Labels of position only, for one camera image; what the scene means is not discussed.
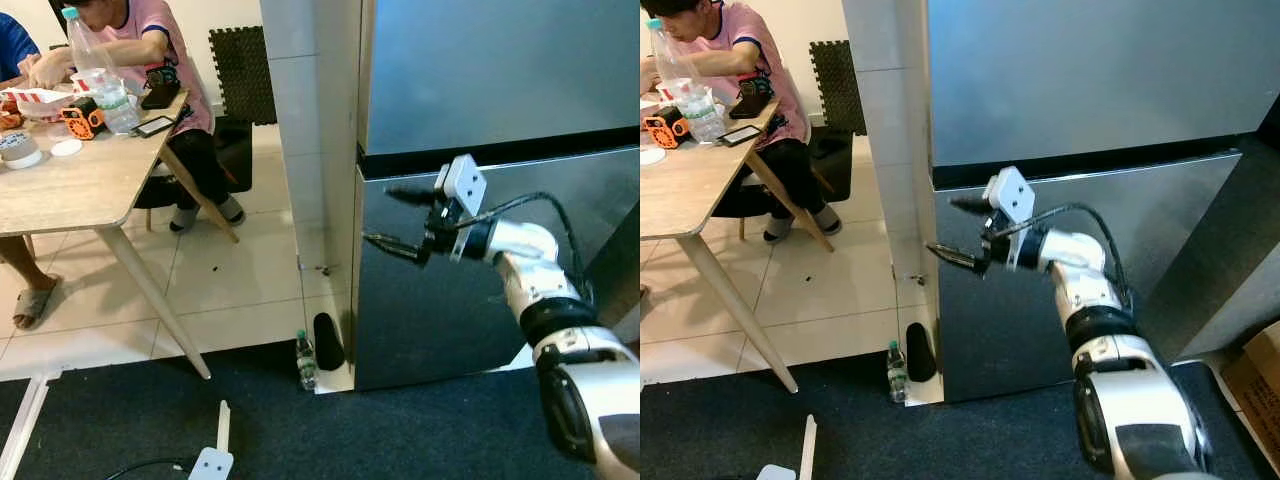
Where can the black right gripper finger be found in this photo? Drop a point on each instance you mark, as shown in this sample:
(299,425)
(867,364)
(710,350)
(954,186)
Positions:
(975,208)
(960,260)
(415,196)
(400,250)

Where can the silver fridge main door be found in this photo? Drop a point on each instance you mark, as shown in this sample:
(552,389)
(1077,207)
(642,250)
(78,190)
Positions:
(430,320)
(1000,330)

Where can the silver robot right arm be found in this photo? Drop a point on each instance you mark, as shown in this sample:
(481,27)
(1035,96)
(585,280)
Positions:
(590,360)
(1130,370)

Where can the silver two door fridge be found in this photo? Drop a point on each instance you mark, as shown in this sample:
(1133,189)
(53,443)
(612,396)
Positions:
(480,320)
(1200,260)

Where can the silver fridge freezer door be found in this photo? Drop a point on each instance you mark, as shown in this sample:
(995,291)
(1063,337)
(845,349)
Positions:
(1080,80)
(500,70)

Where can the black oval pad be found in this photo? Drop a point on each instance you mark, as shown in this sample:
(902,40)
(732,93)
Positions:
(329,345)
(921,355)

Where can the small green capped water bottle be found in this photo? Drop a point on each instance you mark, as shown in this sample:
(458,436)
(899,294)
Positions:
(306,365)
(897,375)

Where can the dark blue floor mat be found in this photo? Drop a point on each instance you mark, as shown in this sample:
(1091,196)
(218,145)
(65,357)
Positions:
(400,430)
(950,440)

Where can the black foam mat tile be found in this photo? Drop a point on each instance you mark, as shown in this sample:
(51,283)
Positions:
(838,90)
(242,75)

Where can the white round lid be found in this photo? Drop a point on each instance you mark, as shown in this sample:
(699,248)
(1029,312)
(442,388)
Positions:
(650,156)
(66,148)

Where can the black smartphone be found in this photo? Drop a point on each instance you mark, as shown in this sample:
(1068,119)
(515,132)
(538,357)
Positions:
(154,126)
(740,135)

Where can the orange black small device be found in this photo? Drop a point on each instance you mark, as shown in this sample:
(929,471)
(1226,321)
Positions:
(663,130)
(82,120)

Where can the black teal handheld device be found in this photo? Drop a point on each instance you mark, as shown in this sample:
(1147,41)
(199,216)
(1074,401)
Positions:
(750,98)
(160,90)

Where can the light wooden dining table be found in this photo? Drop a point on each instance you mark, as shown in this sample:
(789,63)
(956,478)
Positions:
(80,185)
(690,195)

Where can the person in pink shirt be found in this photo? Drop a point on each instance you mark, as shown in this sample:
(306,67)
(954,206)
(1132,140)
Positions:
(745,40)
(150,25)

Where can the large clear teal capped bottle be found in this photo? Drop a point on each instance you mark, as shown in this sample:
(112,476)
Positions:
(112,105)
(702,115)

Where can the brown cardboard box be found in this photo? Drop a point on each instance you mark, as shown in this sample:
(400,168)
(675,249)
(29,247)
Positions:
(1255,390)

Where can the red white food box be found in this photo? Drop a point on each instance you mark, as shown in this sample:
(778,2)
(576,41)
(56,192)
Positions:
(35,100)

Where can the white floor trim strip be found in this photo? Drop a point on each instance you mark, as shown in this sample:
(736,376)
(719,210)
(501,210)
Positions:
(22,425)

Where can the person in blue shirt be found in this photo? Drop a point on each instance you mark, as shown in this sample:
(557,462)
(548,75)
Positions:
(12,45)

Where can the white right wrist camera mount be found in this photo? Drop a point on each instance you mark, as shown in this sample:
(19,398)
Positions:
(1010,195)
(465,185)

